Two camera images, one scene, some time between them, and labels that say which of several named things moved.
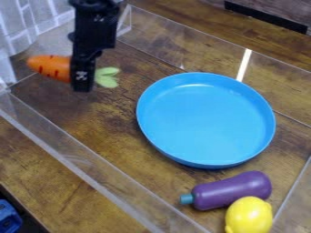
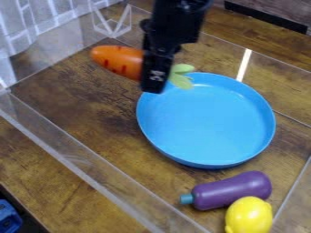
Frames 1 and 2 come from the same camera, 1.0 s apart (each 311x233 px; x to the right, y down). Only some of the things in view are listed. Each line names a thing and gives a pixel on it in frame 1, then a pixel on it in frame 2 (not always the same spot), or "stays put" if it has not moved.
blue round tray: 205,120 stays put
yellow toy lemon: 249,215 stays put
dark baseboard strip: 265,16 stays put
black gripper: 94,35 -> 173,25
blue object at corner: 10,220 stays put
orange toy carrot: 56,66 -> 125,60
